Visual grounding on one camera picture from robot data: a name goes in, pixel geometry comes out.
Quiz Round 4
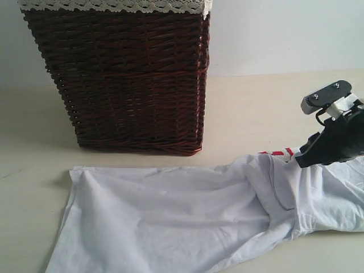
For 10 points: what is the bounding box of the black and silver right gripper body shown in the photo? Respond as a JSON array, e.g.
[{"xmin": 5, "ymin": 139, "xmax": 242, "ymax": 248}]
[{"xmin": 300, "ymin": 109, "xmax": 363, "ymax": 164}]

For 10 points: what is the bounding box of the white t-shirt with red logo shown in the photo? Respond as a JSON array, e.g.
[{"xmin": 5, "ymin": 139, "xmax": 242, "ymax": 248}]
[{"xmin": 46, "ymin": 154, "xmax": 363, "ymax": 272}]

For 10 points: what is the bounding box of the cream lace basket liner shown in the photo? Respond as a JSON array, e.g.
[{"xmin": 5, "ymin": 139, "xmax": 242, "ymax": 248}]
[{"xmin": 18, "ymin": 0, "xmax": 213, "ymax": 17}]

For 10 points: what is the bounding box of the dark brown wicker basket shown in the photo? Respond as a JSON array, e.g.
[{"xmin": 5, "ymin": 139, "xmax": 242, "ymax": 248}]
[{"xmin": 23, "ymin": 9, "xmax": 210, "ymax": 156}]

